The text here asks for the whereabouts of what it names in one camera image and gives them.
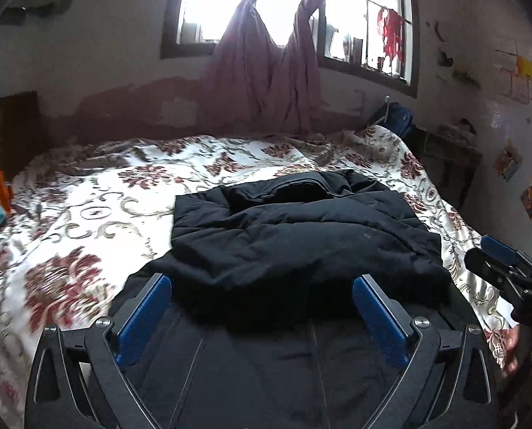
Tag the floral bedspread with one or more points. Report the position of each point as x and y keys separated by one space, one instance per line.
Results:
x=91 y=214

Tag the person's right hand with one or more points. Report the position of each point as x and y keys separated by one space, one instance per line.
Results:
x=512 y=348

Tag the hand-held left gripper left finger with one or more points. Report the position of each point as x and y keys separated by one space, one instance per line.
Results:
x=143 y=321

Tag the pink curtain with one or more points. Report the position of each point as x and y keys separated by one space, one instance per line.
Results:
x=243 y=76
x=299 y=85

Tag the black padded jacket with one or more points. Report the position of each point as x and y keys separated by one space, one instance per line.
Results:
x=292 y=241

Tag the red hanging garment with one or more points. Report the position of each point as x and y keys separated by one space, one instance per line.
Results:
x=391 y=31

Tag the colourful cartoon wall poster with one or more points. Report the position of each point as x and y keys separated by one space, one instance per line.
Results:
x=508 y=163

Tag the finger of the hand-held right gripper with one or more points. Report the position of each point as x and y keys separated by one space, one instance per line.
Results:
x=487 y=268
x=500 y=250

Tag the papers on desk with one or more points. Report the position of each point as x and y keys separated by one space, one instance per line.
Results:
x=467 y=127

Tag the wall calendar sheets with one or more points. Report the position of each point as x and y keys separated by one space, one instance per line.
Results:
x=522 y=76

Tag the black wall hook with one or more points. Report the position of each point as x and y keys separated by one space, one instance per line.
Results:
x=446 y=58

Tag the dark framed window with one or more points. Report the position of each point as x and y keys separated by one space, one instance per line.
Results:
x=364 y=71

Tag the wooden side desk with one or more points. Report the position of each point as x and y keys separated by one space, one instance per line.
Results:
x=449 y=165

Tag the wooden headboard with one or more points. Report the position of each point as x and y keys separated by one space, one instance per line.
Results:
x=18 y=129

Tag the blue backpack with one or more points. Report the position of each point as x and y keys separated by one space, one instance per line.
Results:
x=395 y=118

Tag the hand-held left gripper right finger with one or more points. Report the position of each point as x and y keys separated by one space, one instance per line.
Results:
x=379 y=321

